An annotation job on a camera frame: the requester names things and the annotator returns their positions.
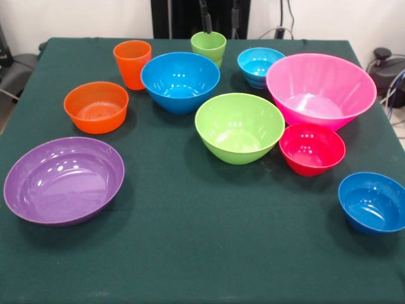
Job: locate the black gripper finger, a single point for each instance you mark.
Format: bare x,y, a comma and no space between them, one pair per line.
208,22
235,19

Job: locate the green cup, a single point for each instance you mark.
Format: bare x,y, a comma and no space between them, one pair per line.
209,47

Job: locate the black power plug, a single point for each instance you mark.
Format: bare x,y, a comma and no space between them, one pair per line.
280,32

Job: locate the small ribbed cyan bowl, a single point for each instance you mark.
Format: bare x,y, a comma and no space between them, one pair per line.
256,68

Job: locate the large light blue bowl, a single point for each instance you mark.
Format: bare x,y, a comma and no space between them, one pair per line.
177,79

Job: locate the orange cup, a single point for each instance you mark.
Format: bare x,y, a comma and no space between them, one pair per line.
131,69

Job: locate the large pink bowl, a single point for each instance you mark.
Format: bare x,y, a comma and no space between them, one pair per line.
316,82

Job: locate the green bowl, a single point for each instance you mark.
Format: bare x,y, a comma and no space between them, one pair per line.
237,126

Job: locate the red bowl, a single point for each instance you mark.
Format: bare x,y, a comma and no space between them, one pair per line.
310,149

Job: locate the orange bowl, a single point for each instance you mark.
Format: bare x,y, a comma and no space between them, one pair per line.
95,122

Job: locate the black floor stand base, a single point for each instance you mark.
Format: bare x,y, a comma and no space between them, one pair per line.
386,73
19,69

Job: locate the dark green tablecloth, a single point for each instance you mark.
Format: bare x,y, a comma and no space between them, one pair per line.
202,221

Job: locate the purple bowl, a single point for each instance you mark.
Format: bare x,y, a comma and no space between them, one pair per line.
63,190

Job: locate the small dark blue bowl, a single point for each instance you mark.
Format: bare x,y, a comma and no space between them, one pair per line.
370,202

